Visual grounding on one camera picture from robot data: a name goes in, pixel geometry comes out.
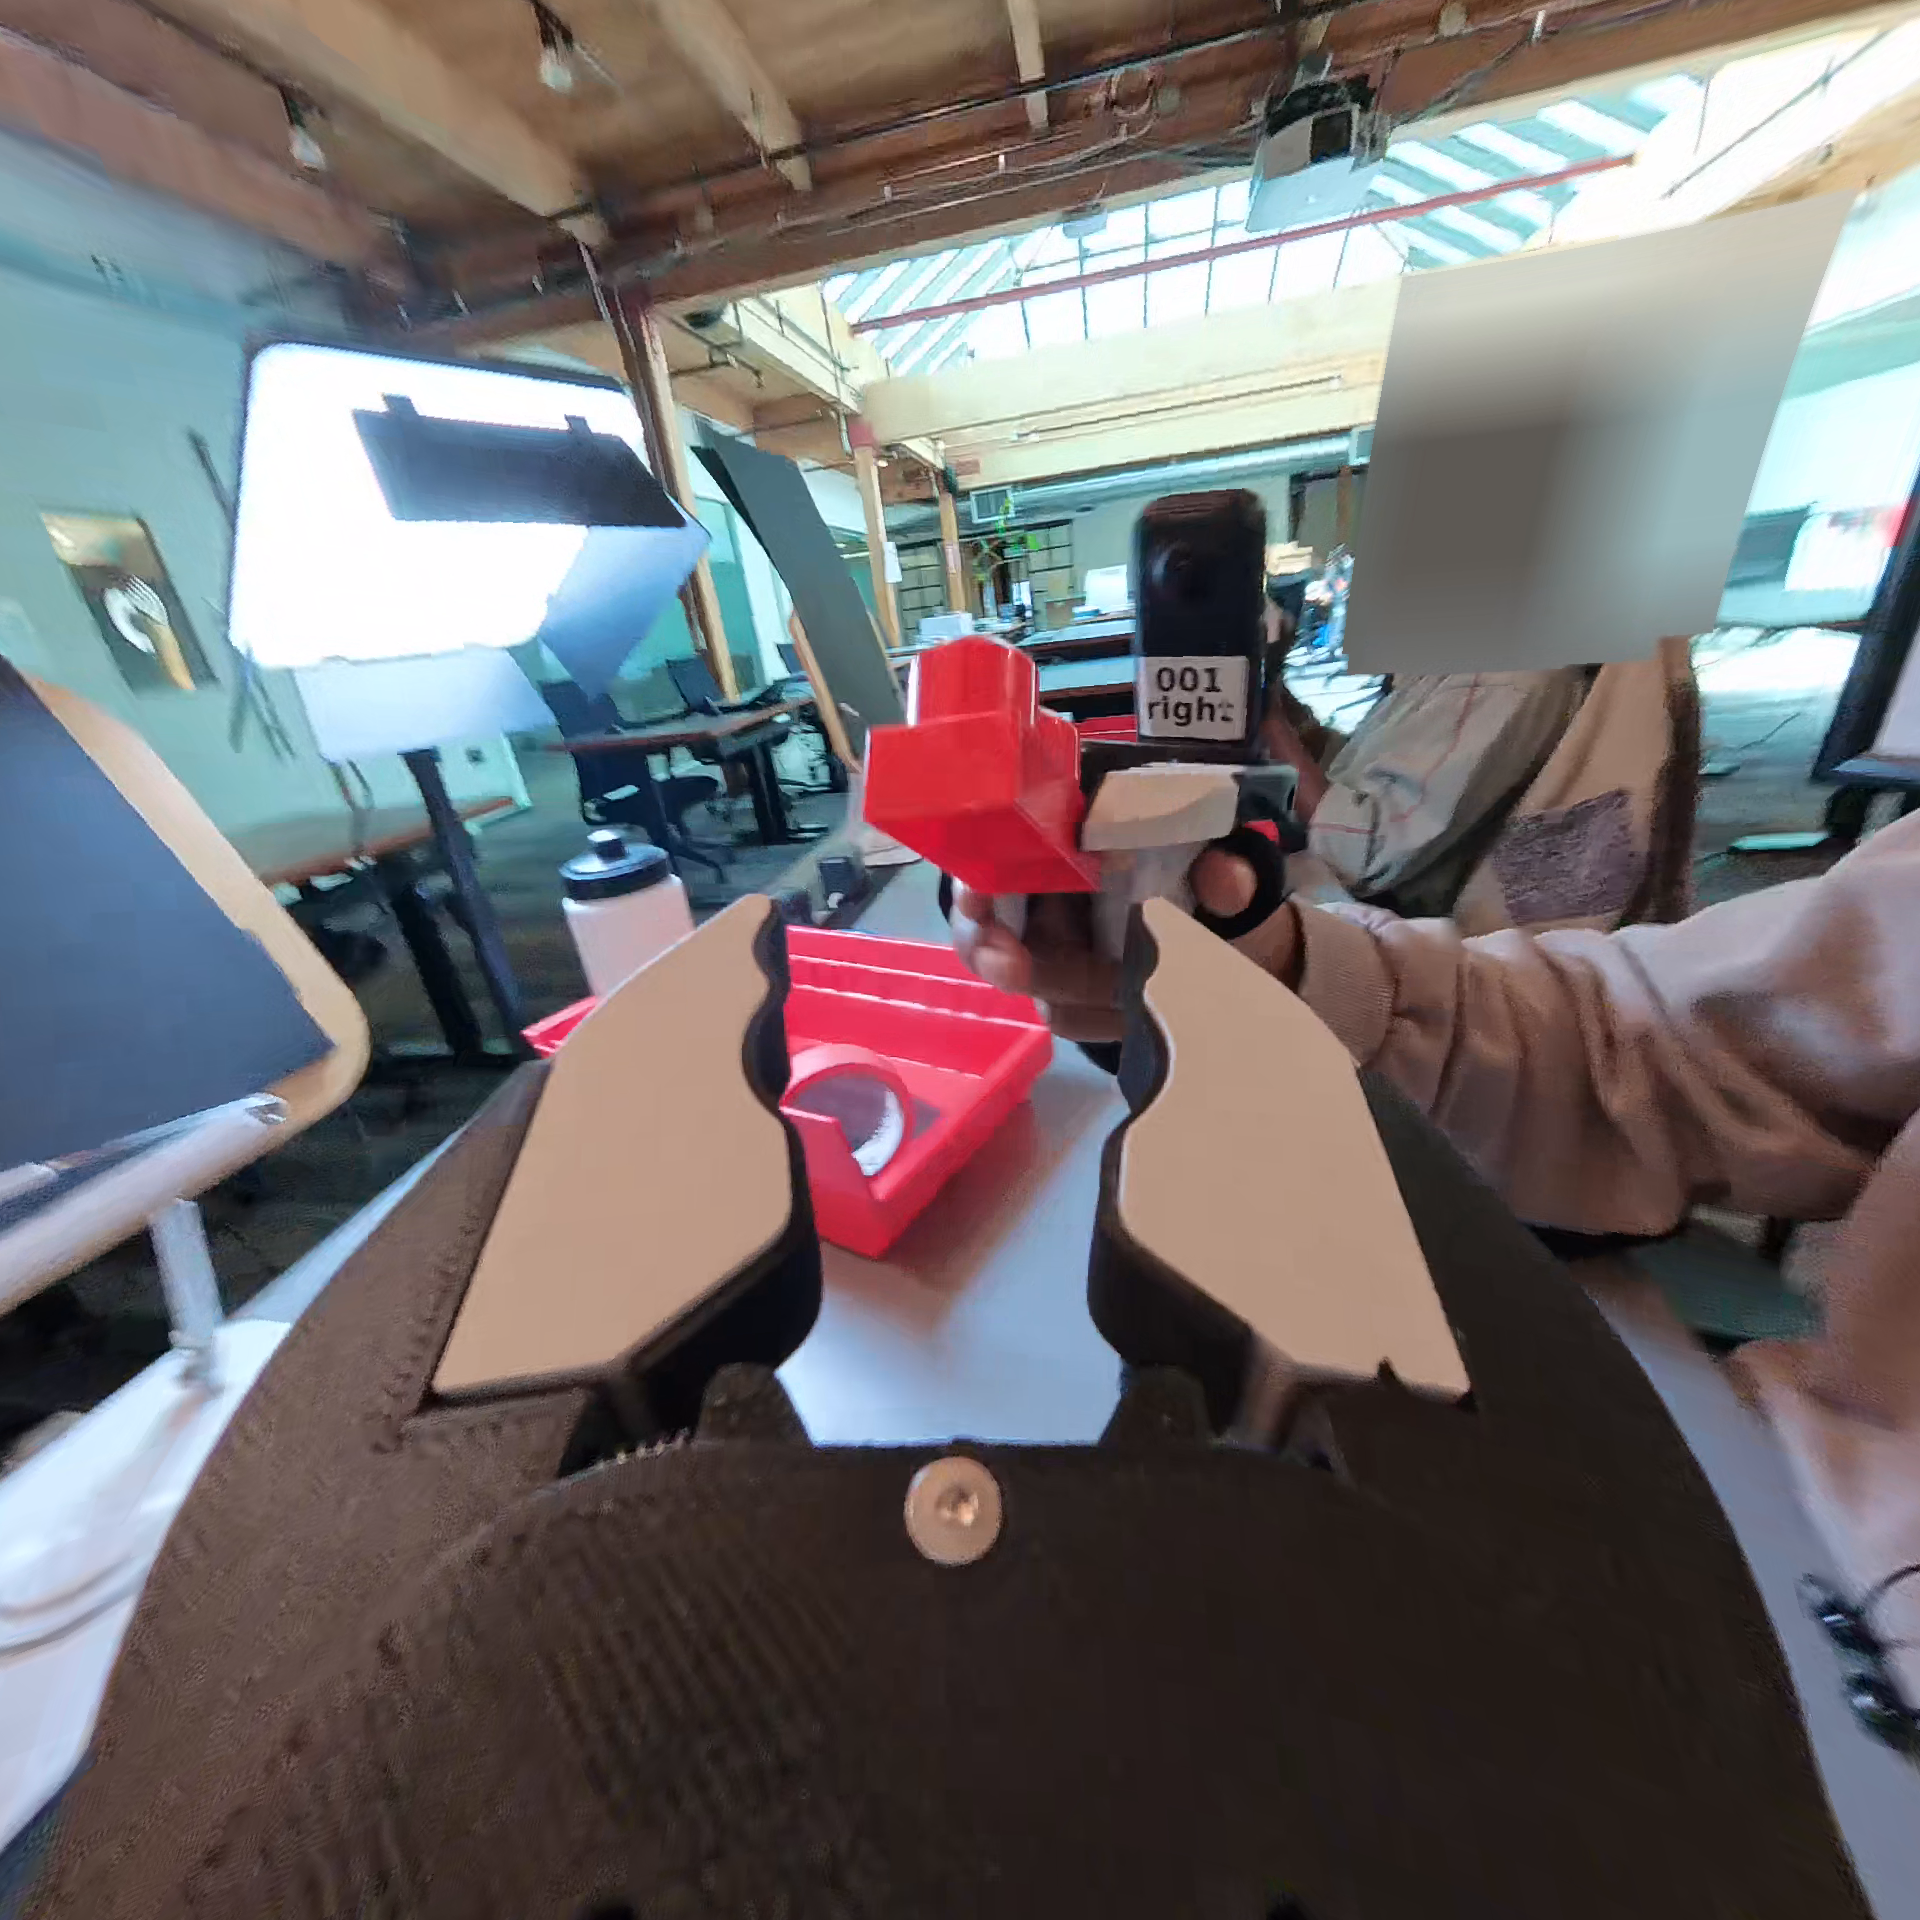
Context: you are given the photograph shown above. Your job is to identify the green potted plant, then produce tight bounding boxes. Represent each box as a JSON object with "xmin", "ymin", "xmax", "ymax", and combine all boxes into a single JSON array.
[{"xmin": 970, "ymin": 499, "xmax": 1042, "ymax": 609}]

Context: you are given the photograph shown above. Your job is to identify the black framed white sign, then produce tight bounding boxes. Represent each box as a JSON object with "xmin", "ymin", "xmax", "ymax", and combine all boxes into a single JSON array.
[{"xmin": 1809, "ymin": 463, "xmax": 1920, "ymax": 786}]

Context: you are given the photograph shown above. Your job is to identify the white water bottle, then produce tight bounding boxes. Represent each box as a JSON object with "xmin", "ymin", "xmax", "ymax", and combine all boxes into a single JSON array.
[{"xmin": 556, "ymin": 828, "xmax": 702, "ymax": 1001}]

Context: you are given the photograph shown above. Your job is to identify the wooden office desk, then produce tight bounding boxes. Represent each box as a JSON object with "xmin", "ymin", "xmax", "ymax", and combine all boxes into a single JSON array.
[{"xmin": 544, "ymin": 690, "xmax": 824, "ymax": 850}]

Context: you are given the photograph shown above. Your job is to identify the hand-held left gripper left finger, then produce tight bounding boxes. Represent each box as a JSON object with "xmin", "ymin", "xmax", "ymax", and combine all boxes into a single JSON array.
[{"xmin": 433, "ymin": 894, "xmax": 824, "ymax": 1403}]

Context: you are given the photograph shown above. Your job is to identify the red tape roll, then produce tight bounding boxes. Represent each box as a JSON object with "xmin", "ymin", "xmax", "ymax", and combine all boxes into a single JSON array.
[{"xmin": 781, "ymin": 1044, "xmax": 920, "ymax": 1177}]

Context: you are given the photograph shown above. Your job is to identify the studio softbox light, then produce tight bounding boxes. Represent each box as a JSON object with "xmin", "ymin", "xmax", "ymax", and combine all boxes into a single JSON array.
[{"xmin": 223, "ymin": 336, "xmax": 713, "ymax": 1059}]

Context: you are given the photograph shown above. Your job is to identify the black board with wooden edge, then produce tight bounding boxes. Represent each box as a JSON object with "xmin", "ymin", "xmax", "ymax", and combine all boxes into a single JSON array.
[
  {"xmin": 689, "ymin": 435, "xmax": 904, "ymax": 738},
  {"xmin": 0, "ymin": 654, "xmax": 375, "ymax": 1320}
]

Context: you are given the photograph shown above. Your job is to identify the black wired earphones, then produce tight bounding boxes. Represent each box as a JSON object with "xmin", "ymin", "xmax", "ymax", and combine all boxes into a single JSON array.
[{"xmin": 1794, "ymin": 1559, "xmax": 1920, "ymax": 1761}]

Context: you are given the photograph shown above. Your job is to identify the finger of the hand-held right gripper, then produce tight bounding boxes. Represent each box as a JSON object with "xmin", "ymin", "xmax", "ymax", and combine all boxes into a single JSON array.
[{"xmin": 1086, "ymin": 771, "xmax": 1247, "ymax": 852}]

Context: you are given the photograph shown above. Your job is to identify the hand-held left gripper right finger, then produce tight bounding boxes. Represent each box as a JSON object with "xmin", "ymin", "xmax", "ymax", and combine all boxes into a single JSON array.
[{"xmin": 1086, "ymin": 894, "xmax": 1475, "ymax": 1403}]

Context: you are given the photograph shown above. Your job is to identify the red plastic block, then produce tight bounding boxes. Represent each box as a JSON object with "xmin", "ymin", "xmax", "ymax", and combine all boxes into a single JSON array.
[{"xmin": 861, "ymin": 633, "xmax": 1107, "ymax": 901}]

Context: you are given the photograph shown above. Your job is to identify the red plastic bin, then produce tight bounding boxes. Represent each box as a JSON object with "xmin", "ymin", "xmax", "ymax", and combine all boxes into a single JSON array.
[{"xmin": 525, "ymin": 922, "xmax": 1059, "ymax": 1262}]

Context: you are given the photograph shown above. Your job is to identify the person's right forearm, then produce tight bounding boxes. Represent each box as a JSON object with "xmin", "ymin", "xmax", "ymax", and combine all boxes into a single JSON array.
[{"xmin": 1291, "ymin": 815, "xmax": 1920, "ymax": 1244}]

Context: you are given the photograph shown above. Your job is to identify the framed wall picture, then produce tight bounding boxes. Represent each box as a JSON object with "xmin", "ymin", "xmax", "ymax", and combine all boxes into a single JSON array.
[{"xmin": 38, "ymin": 512, "xmax": 219, "ymax": 696}]

